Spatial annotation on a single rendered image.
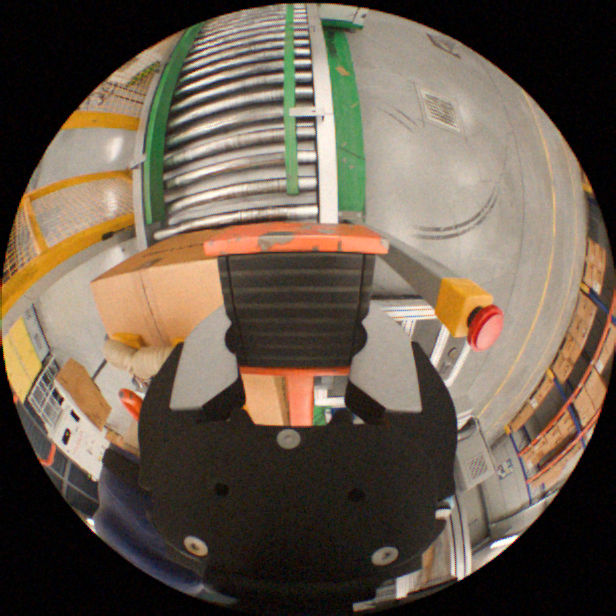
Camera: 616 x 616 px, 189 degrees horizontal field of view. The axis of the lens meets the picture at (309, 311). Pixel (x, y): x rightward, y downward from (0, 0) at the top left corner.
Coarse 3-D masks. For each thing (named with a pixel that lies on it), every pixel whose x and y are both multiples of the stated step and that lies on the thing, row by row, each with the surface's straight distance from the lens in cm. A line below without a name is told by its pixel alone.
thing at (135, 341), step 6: (114, 336) 49; (120, 336) 47; (126, 336) 46; (132, 336) 44; (138, 336) 43; (126, 342) 46; (132, 342) 44; (138, 342) 43; (132, 348) 46; (138, 348) 44; (132, 378) 50; (138, 384) 49
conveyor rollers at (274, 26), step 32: (224, 32) 127; (256, 32) 116; (192, 64) 109; (224, 64) 97; (256, 64) 90; (192, 96) 91; (256, 96) 78; (192, 128) 82; (224, 128) 77; (256, 160) 67; (224, 192) 69; (256, 192) 67; (192, 224) 74; (224, 224) 70
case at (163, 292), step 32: (256, 224) 63; (160, 256) 42; (192, 256) 32; (96, 288) 50; (128, 288) 40; (160, 288) 34; (192, 288) 31; (128, 320) 44; (160, 320) 38; (192, 320) 34; (256, 384) 39; (256, 416) 48; (288, 416) 62
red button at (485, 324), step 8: (472, 312) 32; (480, 312) 29; (488, 312) 29; (496, 312) 31; (472, 320) 30; (480, 320) 29; (488, 320) 29; (496, 320) 31; (472, 328) 29; (480, 328) 29; (488, 328) 30; (496, 328) 32; (472, 336) 29; (480, 336) 30; (488, 336) 31; (496, 336) 33; (472, 344) 31; (480, 344) 31; (488, 344) 33
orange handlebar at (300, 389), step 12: (288, 384) 16; (300, 384) 16; (312, 384) 16; (120, 396) 36; (132, 396) 34; (288, 396) 18; (300, 396) 17; (312, 396) 18; (132, 408) 38; (300, 408) 19; (312, 408) 19; (300, 420) 20; (312, 420) 21
